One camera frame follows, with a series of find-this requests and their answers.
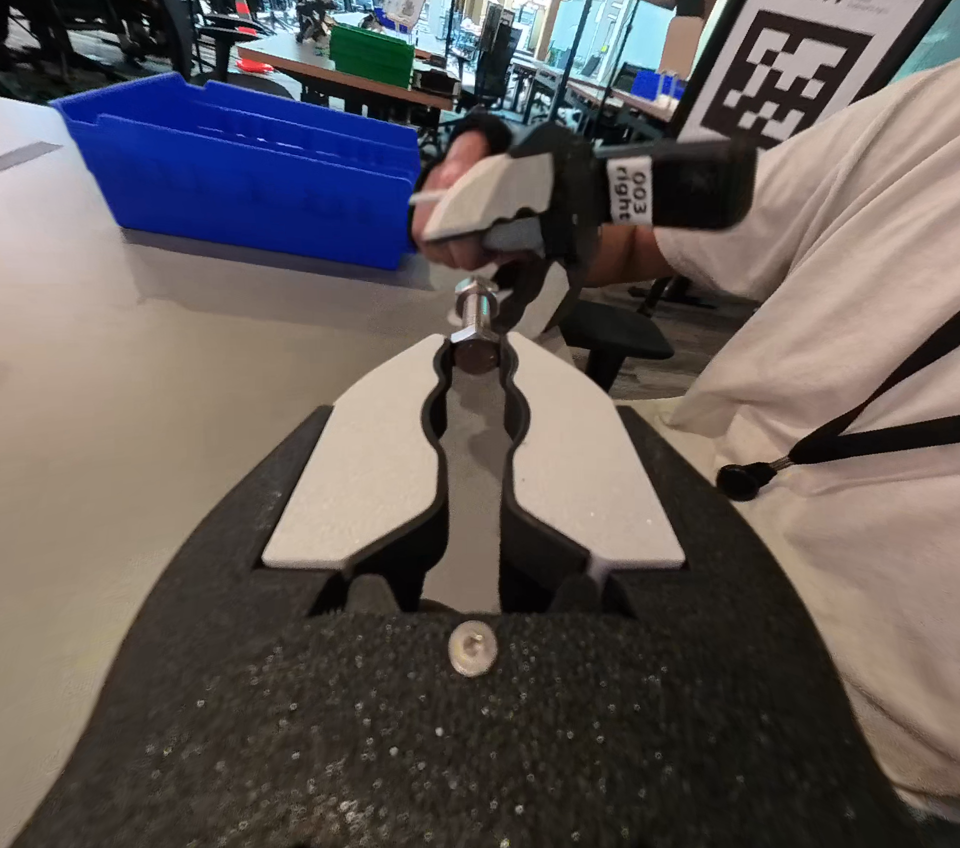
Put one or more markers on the blue plastic bin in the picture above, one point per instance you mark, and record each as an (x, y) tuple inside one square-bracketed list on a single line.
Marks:
[(225, 188)]

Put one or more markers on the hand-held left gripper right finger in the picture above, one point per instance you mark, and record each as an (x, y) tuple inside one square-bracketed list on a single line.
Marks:
[(600, 480)]

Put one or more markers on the framed marker sign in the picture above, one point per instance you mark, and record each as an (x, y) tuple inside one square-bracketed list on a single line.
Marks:
[(810, 53)]

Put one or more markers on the person's right hand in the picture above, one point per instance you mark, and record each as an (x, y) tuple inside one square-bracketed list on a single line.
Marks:
[(457, 252)]

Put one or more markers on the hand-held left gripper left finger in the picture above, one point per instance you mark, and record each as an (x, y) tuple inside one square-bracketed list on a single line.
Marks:
[(352, 473)]

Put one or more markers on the person in white shirt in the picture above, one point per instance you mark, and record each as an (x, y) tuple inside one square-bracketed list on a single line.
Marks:
[(825, 338)]

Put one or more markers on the steel hex bolt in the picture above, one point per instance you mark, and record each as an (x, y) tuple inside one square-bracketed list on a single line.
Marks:
[(474, 304)]

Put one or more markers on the orange traffic cone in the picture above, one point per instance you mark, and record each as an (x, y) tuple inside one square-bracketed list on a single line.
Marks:
[(240, 8)]

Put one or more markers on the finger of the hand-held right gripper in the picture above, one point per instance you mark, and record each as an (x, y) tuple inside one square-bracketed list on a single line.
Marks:
[(495, 195), (547, 300)]

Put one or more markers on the green plastic crate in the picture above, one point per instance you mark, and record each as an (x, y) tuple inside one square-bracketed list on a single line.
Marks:
[(371, 57)]

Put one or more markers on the person's right forearm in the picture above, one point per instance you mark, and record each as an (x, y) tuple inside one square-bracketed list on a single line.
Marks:
[(630, 255)]

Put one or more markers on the long wooden table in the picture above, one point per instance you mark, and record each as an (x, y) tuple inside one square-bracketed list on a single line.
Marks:
[(300, 57)]

